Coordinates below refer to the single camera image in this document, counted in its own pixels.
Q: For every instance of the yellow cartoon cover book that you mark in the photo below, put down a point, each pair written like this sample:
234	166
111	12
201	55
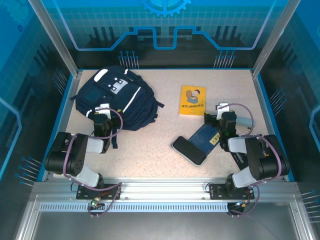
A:
192	108

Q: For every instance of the aluminium mounting rail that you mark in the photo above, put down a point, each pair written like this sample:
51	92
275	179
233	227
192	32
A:
162	187

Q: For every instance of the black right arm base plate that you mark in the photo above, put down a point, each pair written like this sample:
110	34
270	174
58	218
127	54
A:
217	192

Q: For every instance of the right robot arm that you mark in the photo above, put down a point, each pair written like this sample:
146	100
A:
265	162

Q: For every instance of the grey rectangular case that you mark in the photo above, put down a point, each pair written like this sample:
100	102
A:
243	122

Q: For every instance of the dark blue book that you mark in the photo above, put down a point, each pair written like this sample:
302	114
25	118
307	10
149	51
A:
203	140

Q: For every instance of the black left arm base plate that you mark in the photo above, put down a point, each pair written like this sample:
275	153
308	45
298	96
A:
110	191

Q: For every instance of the navy blue backpack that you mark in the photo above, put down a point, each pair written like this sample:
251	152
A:
130	100

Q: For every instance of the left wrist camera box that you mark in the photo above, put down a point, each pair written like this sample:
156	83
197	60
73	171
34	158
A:
102	106

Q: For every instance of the grey metal panel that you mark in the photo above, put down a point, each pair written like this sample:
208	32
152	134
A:
162	226

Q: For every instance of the black smartphone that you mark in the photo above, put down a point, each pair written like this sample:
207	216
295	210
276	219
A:
190	150

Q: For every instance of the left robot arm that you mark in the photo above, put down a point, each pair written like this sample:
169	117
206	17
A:
62	160

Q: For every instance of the aluminium frame post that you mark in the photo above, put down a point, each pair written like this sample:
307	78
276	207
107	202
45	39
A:
57	40
275	37

